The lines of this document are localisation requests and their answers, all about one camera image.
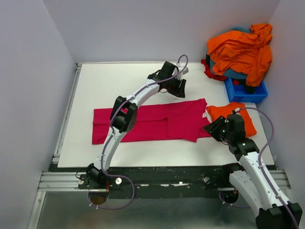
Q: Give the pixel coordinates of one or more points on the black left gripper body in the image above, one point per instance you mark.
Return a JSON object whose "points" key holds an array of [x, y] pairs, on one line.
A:
{"points": [[172, 86]]}

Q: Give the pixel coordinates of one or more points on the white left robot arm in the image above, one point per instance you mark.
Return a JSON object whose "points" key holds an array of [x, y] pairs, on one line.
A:
{"points": [[124, 113]]}

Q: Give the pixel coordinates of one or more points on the aluminium extrusion rail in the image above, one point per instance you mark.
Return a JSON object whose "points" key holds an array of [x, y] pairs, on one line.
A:
{"points": [[58, 182]]}

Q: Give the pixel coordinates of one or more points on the crumpled orange t-shirt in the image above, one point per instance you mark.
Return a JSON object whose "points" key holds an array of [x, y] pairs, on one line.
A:
{"points": [[247, 53]]}

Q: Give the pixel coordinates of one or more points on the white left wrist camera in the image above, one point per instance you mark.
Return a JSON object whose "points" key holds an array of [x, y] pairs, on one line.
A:
{"points": [[182, 68]]}

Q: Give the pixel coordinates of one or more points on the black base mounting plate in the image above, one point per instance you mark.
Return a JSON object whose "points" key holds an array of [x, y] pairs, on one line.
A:
{"points": [[158, 182]]}

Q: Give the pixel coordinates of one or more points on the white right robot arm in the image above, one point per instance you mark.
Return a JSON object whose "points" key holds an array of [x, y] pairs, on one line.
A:
{"points": [[271, 207]]}

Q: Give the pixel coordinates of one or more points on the red t-shirt in pile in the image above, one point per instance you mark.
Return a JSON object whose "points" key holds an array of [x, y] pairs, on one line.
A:
{"points": [[209, 73]]}

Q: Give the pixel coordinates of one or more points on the magenta t-shirt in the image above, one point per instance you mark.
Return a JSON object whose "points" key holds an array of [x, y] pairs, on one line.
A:
{"points": [[183, 120]]}

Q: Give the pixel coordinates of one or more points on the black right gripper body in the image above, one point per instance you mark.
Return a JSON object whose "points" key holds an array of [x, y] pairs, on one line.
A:
{"points": [[228, 135]]}

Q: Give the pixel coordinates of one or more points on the blue plastic bin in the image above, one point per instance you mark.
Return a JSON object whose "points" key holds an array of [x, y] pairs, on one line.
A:
{"points": [[238, 93]]}

